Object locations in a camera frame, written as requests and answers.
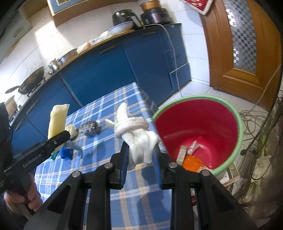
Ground clay pot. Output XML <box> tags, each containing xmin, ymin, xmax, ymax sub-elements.
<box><xmin>4</xmin><ymin>95</ymin><xmax>18</xmax><ymax>114</ymax></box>

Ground white patterned bowl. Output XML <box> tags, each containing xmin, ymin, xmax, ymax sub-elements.
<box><xmin>109</xmin><ymin>22</ymin><xmax>134</xmax><ymax>36</ymax></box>

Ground blue kitchen base cabinets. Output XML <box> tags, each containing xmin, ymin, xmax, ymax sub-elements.
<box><xmin>9</xmin><ymin>23</ymin><xmax>192</xmax><ymax>142</ymax></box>

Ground white knit glove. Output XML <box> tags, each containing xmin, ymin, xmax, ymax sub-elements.
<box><xmin>105</xmin><ymin>102</ymin><xmax>161</xmax><ymax>171</ymax></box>

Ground steel kettle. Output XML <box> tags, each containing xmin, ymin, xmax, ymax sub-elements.
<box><xmin>45</xmin><ymin>58</ymin><xmax>60</xmax><ymax>73</ymax></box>

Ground orange plastic bag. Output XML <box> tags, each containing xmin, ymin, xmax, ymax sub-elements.
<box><xmin>183</xmin><ymin>155</ymin><xmax>203</xmax><ymax>172</ymax></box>

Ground gold inner pot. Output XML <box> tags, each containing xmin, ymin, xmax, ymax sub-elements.
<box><xmin>140</xmin><ymin>0</ymin><xmax>161</xmax><ymax>11</ymax></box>

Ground blue scrub brush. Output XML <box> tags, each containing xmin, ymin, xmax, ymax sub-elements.
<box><xmin>60</xmin><ymin>142</ymin><xmax>84</xmax><ymax>160</ymax></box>

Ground person's left hand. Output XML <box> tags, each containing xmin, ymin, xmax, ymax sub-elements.
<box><xmin>3</xmin><ymin>172</ymin><xmax>42</xmax><ymax>216</ymax></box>

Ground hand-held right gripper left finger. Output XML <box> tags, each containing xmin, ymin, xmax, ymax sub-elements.
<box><xmin>23</xmin><ymin>142</ymin><xmax>130</xmax><ymax>230</ymax></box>

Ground pale eggs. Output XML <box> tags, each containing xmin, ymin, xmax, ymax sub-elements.
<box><xmin>76</xmin><ymin>42</ymin><xmax>91</xmax><ymax>53</ymax></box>

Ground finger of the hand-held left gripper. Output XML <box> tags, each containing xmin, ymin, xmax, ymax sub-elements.
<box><xmin>45</xmin><ymin>130</ymin><xmax>71</xmax><ymax>153</ymax></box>

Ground steel wool scrubber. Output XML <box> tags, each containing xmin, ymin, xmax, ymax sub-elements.
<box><xmin>80</xmin><ymin>120</ymin><xmax>101</xmax><ymax>136</ymax></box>

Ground white plastic bag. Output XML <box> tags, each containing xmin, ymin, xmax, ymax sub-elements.
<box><xmin>250</xmin><ymin>155</ymin><xmax>272</xmax><ymax>182</ymax></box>

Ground black metal rack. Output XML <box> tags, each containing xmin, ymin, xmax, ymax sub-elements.
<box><xmin>241</xmin><ymin>88</ymin><xmax>283</xmax><ymax>199</ymax></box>

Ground blue wall cabinet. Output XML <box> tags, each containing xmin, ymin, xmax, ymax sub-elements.
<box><xmin>45</xmin><ymin>0</ymin><xmax>142</xmax><ymax>28</ymax></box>

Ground yellow sponge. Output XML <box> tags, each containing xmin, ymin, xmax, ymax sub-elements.
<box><xmin>47</xmin><ymin>103</ymin><xmax>70</xmax><ymax>140</ymax></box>

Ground dark rice cooker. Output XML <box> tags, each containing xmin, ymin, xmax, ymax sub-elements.
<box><xmin>140</xmin><ymin>8</ymin><xmax>173</xmax><ymax>26</ymax></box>

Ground white plastic wrapper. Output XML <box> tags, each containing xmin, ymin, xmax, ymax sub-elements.
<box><xmin>187</xmin><ymin>140</ymin><xmax>203</xmax><ymax>154</ymax></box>

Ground range hood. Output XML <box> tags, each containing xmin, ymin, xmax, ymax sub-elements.
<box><xmin>0</xmin><ymin>9</ymin><xmax>33</xmax><ymax>62</ymax></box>

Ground wooden door with glass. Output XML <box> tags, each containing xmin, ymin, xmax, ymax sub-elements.
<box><xmin>200</xmin><ymin>0</ymin><xmax>282</xmax><ymax>111</ymax></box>

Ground pale cabbage piece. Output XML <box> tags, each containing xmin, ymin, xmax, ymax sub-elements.
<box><xmin>65</xmin><ymin>124</ymin><xmax>78</xmax><ymax>140</ymax></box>

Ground black air fryer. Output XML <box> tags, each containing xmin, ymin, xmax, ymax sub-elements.
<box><xmin>112</xmin><ymin>9</ymin><xmax>143</xmax><ymax>30</ymax></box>

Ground steel mixing basin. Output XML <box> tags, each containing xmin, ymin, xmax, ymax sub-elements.
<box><xmin>56</xmin><ymin>47</ymin><xmax>78</xmax><ymax>65</ymax></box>

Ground red basin with green rim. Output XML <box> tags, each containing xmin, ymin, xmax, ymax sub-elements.
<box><xmin>152</xmin><ymin>95</ymin><xmax>244</xmax><ymax>177</ymax></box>

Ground white power cable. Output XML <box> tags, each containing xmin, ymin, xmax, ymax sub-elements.
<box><xmin>160</xmin><ymin>24</ymin><xmax>184</xmax><ymax>98</ymax></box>

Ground red floral quilted cloth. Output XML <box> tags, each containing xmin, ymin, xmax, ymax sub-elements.
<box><xmin>179</xmin><ymin>0</ymin><xmax>215</xmax><ymax>15</ymax></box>

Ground gas stove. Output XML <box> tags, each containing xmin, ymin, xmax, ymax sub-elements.
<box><xmin>27</xmin><ymin>81</ymin><xmax>46</xmax><ymax>98</ymax></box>

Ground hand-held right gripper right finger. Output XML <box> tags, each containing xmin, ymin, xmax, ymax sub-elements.
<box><xmin>154</xmin><ymin>144</ymin><xmax>258</xmax><ymax>230</ymax></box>

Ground blue plaid tablecloth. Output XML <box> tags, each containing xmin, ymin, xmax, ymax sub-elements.
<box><xmin>33</xmin><ymin>82</ymin><xmax>174</xmax><ymax>230</ymax></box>

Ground grey cable bundle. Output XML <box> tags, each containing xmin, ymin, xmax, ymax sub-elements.
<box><xmin>240</xmin><ymin>109</ymin><xmax>269</xmax><ymax>135</ymax></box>

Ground black wok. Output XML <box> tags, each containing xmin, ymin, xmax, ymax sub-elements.
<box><xmin>5</xmin><ymin>66</ymin><xmax>46</xmax><ymax>94</ymax></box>

